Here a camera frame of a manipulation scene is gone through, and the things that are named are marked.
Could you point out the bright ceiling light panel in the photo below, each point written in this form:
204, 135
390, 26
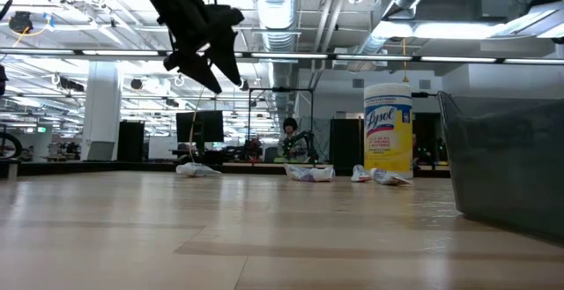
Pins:
440, 30

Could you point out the Lysol wipes canister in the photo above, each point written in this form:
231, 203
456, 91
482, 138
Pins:
388, 140

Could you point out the black partition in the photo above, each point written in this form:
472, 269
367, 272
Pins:
348, 140

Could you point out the black monitor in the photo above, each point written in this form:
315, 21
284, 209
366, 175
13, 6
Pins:
200, 126

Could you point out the person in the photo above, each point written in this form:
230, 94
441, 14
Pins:
290, 124

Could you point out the white building column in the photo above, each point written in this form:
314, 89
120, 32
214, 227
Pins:
101, 105

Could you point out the long ceiling light strip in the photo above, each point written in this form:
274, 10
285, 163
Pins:
110, 53

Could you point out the red background object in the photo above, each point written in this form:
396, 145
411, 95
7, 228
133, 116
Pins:
254, 149

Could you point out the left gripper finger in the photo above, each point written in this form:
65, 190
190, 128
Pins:
225, 54
189, 67

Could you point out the black cabinet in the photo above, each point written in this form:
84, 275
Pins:
131, 142

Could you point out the thin black rig frame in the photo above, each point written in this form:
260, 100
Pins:
282, 90

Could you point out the silver ribbed air duct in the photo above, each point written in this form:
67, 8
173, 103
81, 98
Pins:
277, 12

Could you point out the background black robot arm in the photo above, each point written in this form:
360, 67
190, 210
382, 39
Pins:
310, 140

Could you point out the dark smoke plastic bin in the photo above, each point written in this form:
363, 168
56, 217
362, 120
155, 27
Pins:
506, 171

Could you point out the green exit sign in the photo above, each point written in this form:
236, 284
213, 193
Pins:
42, 129

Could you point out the grey floor box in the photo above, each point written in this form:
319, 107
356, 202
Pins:
101, 151

